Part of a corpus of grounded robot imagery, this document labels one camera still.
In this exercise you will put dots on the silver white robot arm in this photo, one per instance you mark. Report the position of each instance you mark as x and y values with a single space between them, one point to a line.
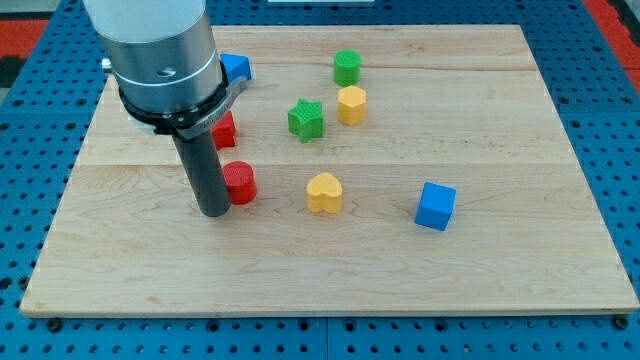
163 55

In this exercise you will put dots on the blue cube block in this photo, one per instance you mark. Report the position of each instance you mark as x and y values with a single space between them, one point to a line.
436 206

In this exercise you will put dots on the blue triangle block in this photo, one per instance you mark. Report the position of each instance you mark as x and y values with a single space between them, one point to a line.
236 66

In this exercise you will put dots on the yellow heart block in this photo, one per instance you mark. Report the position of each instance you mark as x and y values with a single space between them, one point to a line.
324 193

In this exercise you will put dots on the light wooden board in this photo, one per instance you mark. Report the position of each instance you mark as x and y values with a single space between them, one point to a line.
463 106

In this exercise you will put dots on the green star block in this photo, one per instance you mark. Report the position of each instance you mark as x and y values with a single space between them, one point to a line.
306 120

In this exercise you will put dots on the red cylinder block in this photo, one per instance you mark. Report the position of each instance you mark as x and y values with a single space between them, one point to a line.
240 182

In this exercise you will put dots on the yellow hexagon block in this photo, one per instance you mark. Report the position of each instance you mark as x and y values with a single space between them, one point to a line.
352 102

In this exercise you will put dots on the red star block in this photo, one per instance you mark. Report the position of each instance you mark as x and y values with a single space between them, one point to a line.
224 131

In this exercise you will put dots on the green cylinder block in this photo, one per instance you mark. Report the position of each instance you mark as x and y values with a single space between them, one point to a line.
347 63

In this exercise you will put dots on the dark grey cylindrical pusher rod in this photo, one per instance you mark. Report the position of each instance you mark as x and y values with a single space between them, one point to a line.
201 163

